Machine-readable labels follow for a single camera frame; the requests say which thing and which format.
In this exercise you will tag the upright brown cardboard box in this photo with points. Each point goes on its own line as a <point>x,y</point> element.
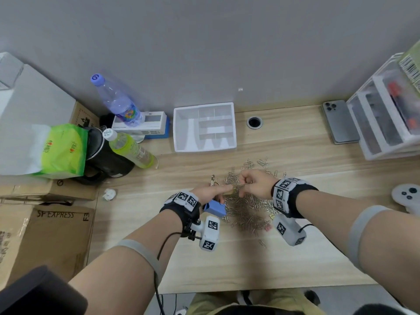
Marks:
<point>82,116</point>

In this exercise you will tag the person's right hand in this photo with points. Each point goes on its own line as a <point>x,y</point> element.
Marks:
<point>259,185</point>

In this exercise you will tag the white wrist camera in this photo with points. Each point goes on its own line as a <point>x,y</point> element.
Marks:
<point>210,234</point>
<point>288,231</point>

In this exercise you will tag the white and green carton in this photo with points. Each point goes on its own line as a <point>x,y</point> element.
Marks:
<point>411,65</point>

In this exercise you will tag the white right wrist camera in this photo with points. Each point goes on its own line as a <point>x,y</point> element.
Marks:
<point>288,231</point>

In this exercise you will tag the person's left forearm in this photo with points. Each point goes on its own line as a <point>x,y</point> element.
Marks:
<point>115,285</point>

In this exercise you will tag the clear plastic bag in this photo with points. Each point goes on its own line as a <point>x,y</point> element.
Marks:
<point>137,138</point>

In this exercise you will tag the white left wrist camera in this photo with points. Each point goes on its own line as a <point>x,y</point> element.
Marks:
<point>210,234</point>

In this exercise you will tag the person's olive trousers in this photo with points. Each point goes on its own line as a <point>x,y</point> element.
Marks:
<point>279,301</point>

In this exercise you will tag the white drawer organizer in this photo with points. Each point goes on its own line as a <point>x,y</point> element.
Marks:
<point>393,152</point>

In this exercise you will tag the person's black sleeve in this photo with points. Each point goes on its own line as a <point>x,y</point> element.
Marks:
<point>39,295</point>

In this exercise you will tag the black kettle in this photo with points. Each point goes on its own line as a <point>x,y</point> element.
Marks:
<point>108,164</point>

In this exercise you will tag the green drink bottle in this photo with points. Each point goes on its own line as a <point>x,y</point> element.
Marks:
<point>131,150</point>

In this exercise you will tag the white desk organizer tray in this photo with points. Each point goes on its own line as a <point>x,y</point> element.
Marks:
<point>185,134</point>

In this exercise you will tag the crumpled white tissue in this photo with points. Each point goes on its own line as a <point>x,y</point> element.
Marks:
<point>110,194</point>

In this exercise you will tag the clear purple-capped water bottle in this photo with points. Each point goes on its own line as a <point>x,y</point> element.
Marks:
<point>118,101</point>

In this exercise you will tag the flat brown cardboard box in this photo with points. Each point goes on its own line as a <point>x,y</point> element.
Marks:
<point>65,193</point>

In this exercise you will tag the white board panel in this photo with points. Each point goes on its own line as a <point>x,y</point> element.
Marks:
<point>39,104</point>

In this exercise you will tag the black right marker wristband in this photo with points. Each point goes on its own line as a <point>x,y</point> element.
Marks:
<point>295,196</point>

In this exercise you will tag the large blue binder clip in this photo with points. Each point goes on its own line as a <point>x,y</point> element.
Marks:
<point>215,208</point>

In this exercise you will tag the white printed carton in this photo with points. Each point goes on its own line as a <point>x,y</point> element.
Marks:
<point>154,122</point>

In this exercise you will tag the person's left hand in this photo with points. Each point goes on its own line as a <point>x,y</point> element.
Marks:
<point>210,193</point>

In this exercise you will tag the black marker wristband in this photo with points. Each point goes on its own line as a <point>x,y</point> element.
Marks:
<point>178,211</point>
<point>295,196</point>

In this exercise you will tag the blue flat box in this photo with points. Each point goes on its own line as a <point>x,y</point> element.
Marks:
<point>167,127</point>

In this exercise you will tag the green tissue pack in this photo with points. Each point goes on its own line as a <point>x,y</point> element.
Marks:
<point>65,150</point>

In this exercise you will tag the person's right forearm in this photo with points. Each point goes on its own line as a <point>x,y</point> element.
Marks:
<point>328,209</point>

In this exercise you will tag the black left marker wristband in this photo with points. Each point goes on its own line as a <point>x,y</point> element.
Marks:
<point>178,211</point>

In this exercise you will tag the large printed cardboard box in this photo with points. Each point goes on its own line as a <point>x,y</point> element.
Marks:
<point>49,246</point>

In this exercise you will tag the white handheld controller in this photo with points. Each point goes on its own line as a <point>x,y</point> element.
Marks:
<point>407,196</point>

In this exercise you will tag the pile of silver paper clips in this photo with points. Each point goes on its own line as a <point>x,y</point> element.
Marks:
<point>249,213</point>

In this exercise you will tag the grey smartphone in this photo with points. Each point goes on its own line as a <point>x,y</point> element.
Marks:
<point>341,122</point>

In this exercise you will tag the large yellow binder clip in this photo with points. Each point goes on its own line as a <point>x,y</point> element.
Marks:
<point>244,184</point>

